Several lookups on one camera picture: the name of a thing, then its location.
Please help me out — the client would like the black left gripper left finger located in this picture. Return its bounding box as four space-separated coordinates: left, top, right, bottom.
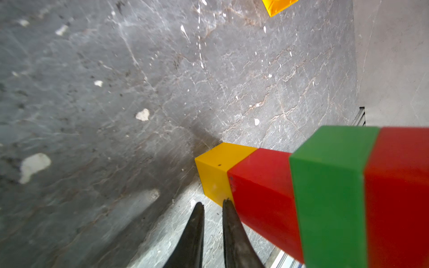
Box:
164 202 204 268

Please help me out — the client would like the red long lego brick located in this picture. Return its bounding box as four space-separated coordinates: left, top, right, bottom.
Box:
364 127 429 268

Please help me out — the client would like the red small lego brick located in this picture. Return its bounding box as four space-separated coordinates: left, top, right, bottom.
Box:
227 149 305 263

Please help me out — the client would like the yellow long lego brick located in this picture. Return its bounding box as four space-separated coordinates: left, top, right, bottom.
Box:
262 0 298 17

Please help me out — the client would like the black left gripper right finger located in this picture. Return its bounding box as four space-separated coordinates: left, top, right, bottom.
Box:
222 199 264 268

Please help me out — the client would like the green lego brick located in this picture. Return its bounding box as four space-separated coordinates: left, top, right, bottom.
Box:
289 126 380 268

